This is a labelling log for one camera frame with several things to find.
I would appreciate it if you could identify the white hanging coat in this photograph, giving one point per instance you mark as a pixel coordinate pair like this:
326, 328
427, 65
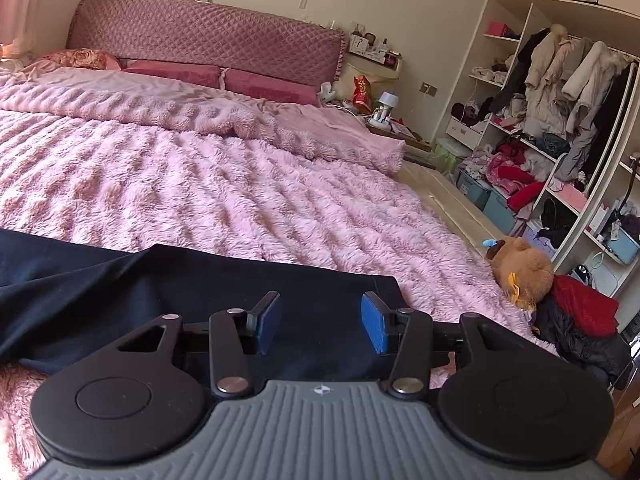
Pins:
590, 75

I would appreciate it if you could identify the pink fluffy blanket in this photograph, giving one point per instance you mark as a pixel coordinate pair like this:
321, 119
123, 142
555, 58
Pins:
200, 185

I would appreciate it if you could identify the pink box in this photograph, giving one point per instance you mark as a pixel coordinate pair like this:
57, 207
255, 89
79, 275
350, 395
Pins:
501, 30

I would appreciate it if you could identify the black pants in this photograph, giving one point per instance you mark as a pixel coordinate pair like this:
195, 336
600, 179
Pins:
100, 290

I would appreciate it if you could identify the light blue bin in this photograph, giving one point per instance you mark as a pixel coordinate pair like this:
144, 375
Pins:
624, 245

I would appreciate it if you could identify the pink curtain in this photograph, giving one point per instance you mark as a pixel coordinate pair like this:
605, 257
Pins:
20, 5

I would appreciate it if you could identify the blue storage box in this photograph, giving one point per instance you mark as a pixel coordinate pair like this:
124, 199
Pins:
499, 212
474, 190

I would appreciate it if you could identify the long black hanging coat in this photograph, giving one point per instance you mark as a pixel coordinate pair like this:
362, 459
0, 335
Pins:
612, 120

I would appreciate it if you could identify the green translucent storage box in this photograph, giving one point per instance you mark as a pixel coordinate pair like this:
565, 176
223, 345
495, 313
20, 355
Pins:
449, 155

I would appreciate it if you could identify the pink quilted headboard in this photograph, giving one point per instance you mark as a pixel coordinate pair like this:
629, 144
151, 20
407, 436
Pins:
200, 35

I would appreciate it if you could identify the pile of red clothes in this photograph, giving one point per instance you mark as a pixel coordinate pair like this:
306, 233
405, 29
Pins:
515, 175

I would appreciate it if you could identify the dark pink pillow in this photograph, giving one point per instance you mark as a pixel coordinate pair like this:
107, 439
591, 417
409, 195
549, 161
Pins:
170, 72
272, 86

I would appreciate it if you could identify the black clothing pile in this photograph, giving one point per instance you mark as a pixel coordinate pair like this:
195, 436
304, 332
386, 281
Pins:
580, 350

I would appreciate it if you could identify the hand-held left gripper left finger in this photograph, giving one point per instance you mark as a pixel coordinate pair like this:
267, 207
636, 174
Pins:
267, 325

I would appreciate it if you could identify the white drawer box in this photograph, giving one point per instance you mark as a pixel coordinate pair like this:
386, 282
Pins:
464, 133

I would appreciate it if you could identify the wall shelf with trinkets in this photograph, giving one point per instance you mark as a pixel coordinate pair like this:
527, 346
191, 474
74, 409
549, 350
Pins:
372, 50

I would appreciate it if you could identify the small white table lamp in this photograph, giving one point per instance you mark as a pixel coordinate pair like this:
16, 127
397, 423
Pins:
388, 100

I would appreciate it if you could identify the red cloth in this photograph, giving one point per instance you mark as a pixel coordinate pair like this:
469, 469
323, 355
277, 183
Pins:
585, 305

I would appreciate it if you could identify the wooden nightstand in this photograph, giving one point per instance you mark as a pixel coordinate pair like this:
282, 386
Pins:
405, 135

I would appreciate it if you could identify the red snack bag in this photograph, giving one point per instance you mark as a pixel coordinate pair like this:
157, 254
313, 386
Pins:
362, 94

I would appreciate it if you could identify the floral pink pillow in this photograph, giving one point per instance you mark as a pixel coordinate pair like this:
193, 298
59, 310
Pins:
80, 58

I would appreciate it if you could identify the beige hanging coat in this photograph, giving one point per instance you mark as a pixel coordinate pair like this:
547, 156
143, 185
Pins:
542, 80

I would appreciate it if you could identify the large brown plush bear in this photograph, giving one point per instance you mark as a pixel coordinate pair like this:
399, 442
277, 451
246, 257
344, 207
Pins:
525, 270

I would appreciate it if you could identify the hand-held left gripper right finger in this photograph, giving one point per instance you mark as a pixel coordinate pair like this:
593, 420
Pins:
374, 325

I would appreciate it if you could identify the wall switch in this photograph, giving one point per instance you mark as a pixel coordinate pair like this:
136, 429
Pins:
428, 89

